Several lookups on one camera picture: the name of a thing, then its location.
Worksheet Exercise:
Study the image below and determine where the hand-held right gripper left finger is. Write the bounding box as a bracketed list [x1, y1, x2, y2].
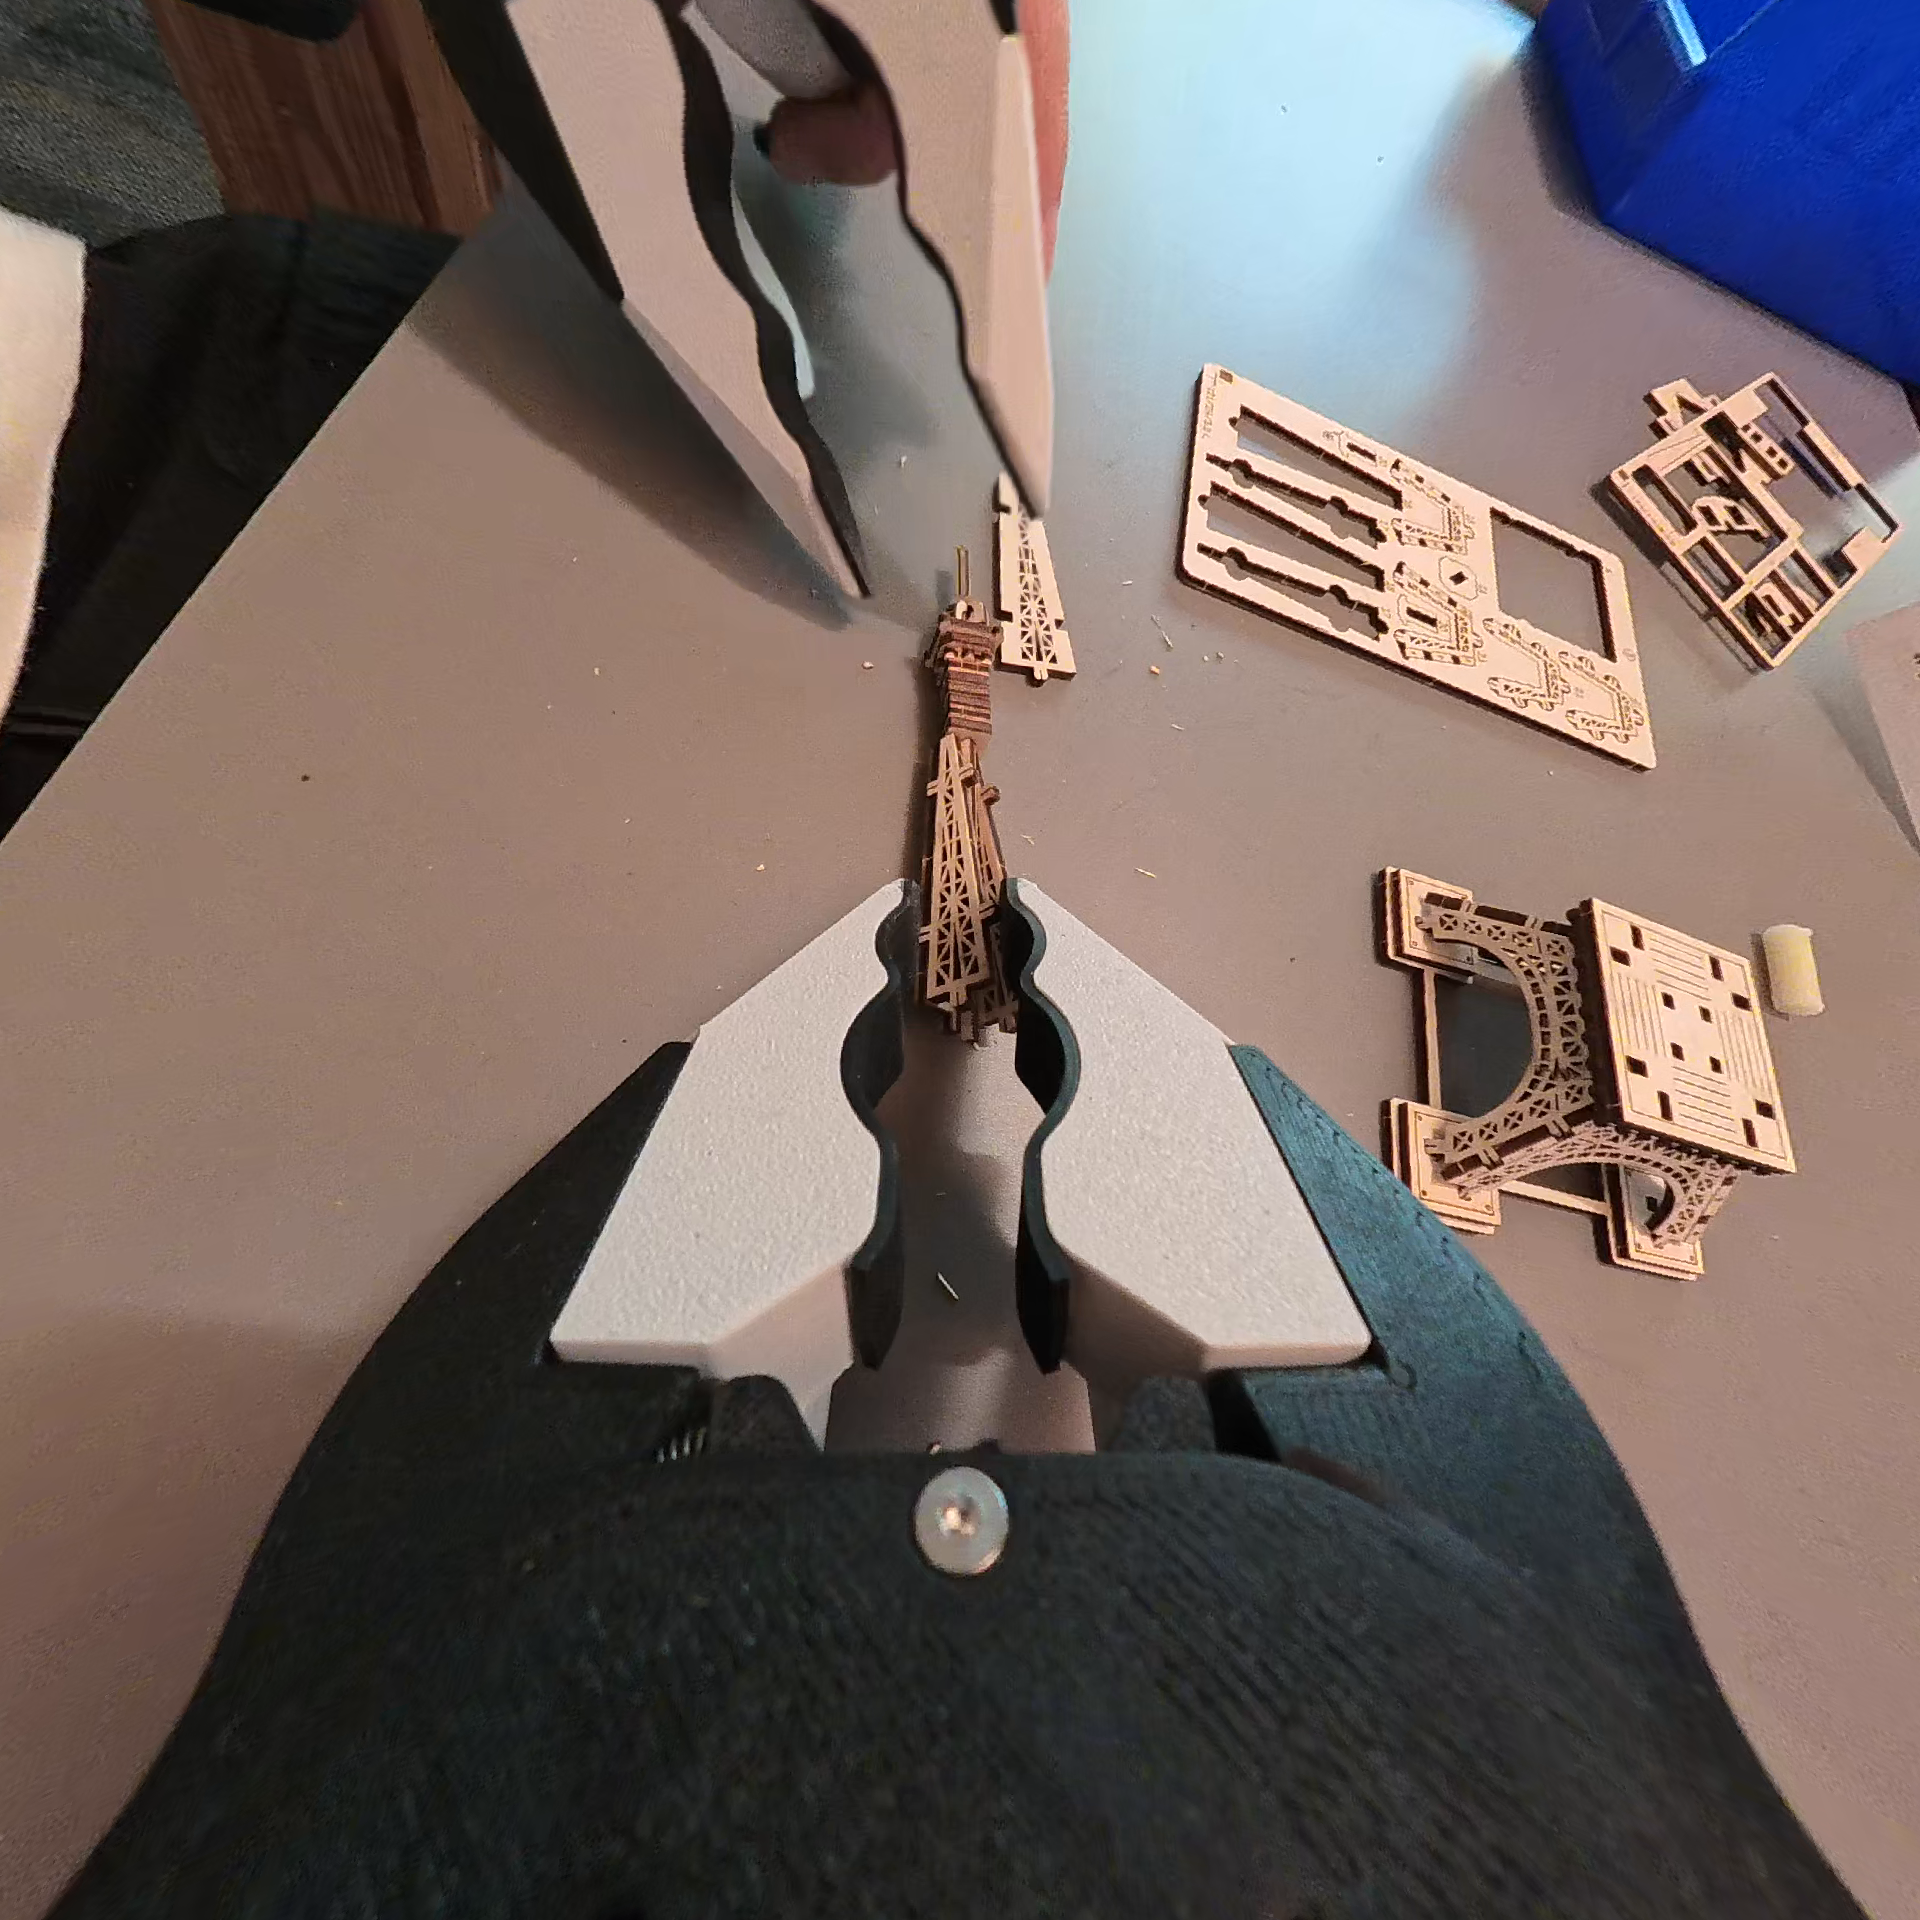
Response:
[548, 878, 920, 1449]

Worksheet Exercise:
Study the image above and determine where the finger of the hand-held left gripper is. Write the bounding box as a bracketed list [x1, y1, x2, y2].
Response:
[836, 0, 1064, 516]
[509, 0, 875, 602]

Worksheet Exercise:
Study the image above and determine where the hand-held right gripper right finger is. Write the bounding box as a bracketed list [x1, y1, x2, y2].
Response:
[996, 878, 1375, 1449]

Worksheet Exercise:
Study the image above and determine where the wooden lattice piece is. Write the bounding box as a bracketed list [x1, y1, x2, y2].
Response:
[990, 476, 1079, 688]

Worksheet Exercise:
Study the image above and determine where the wooden tower spire model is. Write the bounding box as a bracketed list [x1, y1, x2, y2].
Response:
[912, 547, 1022, 1039]

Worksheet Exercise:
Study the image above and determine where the person's left hand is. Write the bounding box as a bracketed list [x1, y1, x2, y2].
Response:
[758, 82, 905, 188]

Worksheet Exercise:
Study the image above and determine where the brown wooden furniture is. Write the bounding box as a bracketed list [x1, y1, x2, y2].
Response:
[142, 0, 504, 241]

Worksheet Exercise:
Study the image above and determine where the person's black clothing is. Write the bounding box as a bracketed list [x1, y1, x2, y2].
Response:
[0, 208, 458, 835]

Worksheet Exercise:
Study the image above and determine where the wooden tower base model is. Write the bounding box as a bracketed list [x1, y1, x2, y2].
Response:
[1377, 866, 1798, 1280]

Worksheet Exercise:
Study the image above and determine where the person's white clothing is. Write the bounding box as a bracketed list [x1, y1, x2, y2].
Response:
[0, 208, 89, 722]

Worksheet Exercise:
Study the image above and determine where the large wooden puzzle sheet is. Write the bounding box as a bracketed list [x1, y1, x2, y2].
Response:
[1177, 364, 1659, 771]

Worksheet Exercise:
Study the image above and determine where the blue plastic bin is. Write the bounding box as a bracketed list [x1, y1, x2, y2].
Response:
[1531, 0, 1920, 383]

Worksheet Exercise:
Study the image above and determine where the white paper sheet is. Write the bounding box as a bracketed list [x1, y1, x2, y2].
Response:
[1845, 607, 1920, 842]

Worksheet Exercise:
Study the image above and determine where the small wooden puzzle frame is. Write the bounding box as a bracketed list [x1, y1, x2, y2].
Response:
[1606, 371, 1903, 671]

